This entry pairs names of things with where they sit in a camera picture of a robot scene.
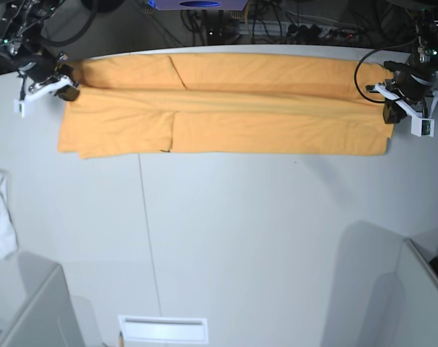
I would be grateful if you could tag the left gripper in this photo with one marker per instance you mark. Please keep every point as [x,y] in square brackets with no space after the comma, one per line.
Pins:
[412,83]

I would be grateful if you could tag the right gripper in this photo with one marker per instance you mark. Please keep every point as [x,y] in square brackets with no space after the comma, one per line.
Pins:
[45,69]

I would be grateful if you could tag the orange T-shirt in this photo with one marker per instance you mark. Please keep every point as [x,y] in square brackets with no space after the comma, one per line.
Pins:
[223,102]

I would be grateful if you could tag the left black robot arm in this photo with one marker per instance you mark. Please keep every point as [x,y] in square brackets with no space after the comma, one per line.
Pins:
[423,43]

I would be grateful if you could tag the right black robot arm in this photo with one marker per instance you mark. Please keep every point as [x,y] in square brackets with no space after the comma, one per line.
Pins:
[27,51]

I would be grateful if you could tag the white power strip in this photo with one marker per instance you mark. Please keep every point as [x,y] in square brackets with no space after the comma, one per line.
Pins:
[275,28]

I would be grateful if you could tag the blue grey device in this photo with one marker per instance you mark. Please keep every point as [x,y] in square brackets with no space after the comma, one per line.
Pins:
[168,5]

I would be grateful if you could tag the grey right partition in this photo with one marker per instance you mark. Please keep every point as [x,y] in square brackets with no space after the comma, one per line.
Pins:
[403,308]

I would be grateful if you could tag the grey partition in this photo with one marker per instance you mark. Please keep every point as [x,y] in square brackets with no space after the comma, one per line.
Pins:
[46,317]
[403,308]

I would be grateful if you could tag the grey left partition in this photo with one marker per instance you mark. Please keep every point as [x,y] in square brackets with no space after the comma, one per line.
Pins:
[46,317]

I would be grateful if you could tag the white table slot plate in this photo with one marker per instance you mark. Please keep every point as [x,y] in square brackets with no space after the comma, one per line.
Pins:
[164,329]

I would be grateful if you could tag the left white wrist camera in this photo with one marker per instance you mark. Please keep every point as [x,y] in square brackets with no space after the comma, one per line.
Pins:
[422,123]

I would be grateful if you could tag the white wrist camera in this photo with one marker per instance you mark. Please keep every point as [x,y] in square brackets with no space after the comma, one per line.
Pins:
[29,96]
[422,123]

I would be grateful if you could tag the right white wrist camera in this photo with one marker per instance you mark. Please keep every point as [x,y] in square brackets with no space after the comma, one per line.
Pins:
[29,96]

